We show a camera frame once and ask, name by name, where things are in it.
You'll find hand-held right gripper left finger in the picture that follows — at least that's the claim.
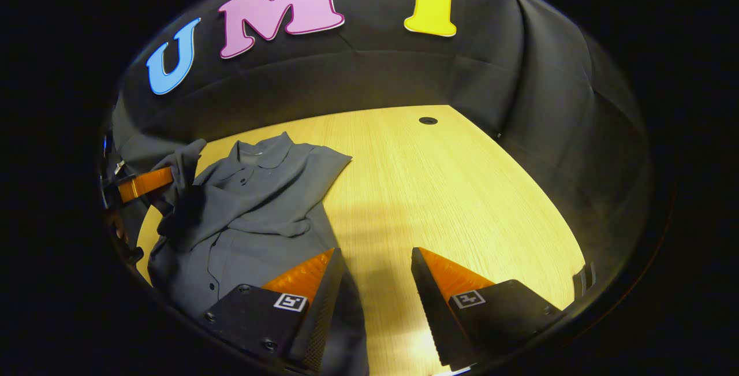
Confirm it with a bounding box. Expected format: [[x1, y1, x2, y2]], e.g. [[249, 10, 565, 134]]
[[198, 247, 346, 373]]

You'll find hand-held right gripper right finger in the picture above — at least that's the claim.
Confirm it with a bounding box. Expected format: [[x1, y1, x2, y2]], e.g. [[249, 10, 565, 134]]
[[410, 246, 565, 372]]

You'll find grey button shirt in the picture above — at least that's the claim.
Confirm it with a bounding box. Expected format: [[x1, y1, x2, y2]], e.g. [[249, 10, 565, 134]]
[[147, 132, 370, 376]]

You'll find black table edge clamp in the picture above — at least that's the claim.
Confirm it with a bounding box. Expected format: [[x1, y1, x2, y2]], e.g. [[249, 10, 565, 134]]
[[573, 262, 596, 299]]

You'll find black backdrop cloth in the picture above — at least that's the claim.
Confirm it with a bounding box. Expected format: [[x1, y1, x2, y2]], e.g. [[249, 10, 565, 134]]
[[101, 0, 653, 307]]

